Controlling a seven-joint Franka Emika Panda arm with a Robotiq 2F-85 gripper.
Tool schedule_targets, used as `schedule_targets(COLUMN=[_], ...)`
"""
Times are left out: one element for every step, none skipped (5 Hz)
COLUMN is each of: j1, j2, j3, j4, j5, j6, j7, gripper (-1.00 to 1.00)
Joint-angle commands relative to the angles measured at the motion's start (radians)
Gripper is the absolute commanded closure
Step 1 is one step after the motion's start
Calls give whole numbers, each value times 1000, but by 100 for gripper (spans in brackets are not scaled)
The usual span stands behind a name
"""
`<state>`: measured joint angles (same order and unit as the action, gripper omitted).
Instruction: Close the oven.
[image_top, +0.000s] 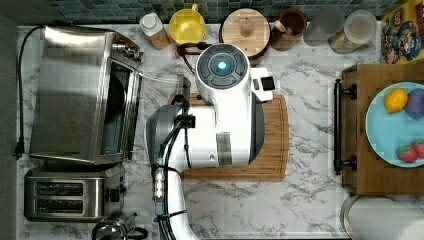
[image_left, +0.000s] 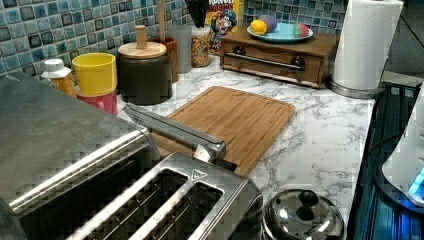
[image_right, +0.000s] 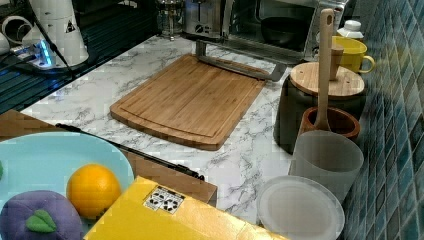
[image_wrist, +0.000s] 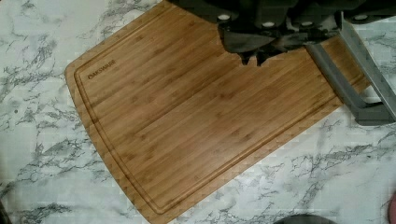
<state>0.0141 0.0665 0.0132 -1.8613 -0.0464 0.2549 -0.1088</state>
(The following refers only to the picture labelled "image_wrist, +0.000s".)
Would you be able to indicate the pink cup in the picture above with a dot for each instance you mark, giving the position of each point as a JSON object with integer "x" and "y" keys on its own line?
{"x": 392, "y": 210}

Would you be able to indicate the grey oven door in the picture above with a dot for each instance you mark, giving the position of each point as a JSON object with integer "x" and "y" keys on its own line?
{"x": 356, "y": 79}

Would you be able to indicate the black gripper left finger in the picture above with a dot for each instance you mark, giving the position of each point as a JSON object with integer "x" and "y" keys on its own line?
{"x": 245, "y": 45}

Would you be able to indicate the steel pot lid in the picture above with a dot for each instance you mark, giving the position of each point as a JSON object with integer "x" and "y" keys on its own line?
{"x": 304, "y": 219}

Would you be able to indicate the bamboo cutting board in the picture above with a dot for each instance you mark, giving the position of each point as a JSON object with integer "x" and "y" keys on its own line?
{"x": 174, "y": 116}

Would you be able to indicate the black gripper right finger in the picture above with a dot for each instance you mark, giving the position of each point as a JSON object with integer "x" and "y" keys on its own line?
{"x": 291, "y": 42}

